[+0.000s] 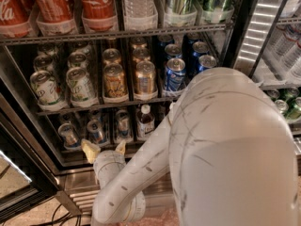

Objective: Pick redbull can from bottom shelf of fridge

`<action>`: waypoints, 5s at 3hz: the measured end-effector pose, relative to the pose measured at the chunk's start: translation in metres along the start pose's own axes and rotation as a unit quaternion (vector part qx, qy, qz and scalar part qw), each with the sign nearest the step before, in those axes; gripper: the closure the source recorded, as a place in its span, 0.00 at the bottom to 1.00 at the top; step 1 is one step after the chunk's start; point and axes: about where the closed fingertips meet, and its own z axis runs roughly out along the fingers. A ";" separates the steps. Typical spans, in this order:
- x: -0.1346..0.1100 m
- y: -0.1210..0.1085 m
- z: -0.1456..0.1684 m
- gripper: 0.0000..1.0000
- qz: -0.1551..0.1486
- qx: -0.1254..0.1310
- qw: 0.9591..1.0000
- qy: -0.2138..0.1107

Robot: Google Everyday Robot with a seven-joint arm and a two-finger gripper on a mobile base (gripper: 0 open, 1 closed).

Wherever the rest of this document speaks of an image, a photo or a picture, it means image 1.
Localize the green can right fridge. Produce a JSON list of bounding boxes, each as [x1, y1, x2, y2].
[[286, 97, 301, 121]]

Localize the clear water bottle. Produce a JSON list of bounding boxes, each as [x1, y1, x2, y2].
[[124, 0, 157, 30]]

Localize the red coca-cola can left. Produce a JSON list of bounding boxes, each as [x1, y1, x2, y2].
[[0, 0, 33, 38]]

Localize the red coca-cola can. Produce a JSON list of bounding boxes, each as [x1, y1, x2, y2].
[[35, 0, 77, 36], [81, 0, 117, 33], [0, 0, 33, 38]]

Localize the red coca-cola can right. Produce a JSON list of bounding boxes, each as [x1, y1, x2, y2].
[[81, 0, 117, 33]]

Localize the green can top right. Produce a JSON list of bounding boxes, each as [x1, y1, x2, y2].
[[202, 0, 232, 24]]

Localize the blue pepsi can front right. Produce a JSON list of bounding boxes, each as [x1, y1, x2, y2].
[[197, 55, 217, 73]]

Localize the silver green can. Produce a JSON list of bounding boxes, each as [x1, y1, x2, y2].
[[164, 0, 196, 27]]

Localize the upper wire fridge shelf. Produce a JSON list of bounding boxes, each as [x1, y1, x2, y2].
[[0, 22, 234, 46]]

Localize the steel fridge door frame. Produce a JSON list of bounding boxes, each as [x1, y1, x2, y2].
[[223, 0, 288, 77]]

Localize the black cable on floor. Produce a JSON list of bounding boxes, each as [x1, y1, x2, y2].
[[29, 203, 92, 226]]

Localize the gold can front left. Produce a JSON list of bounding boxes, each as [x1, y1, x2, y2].
[[103, 63, 128, 102]]

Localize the green white can front left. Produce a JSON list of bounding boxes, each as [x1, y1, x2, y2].
[[30, 71, 68, 111]]

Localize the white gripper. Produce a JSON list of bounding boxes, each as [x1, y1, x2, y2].
[[81, 139, 126, 187]]

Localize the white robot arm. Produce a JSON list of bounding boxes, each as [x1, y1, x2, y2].
[[91, 68, 300, 226]]

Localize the blue pepsi can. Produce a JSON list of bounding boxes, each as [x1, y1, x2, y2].
[[163, 58, 186, 95], [197, 55, 217, 73]]

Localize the blue pepsi can front left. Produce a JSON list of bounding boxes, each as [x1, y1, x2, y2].
[[163, 58, 186, 95]]

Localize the gold can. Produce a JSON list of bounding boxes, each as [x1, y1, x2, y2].
[[103, 63, 128, 102], [135, 61, 157, 96]]

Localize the green white can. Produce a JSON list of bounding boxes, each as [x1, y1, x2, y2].
[[66, 67, 98, 107], [30, 71, 68, 111]]

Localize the red coca-cola can middle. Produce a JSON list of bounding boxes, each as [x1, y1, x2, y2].
[[35, 0, 77, 36]]

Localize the gold can front right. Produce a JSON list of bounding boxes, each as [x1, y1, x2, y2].
[[135, 61, 157, 96]]

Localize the brown tea bottle left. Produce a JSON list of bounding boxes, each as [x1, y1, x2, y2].
[[136, 105, 155, 140]]

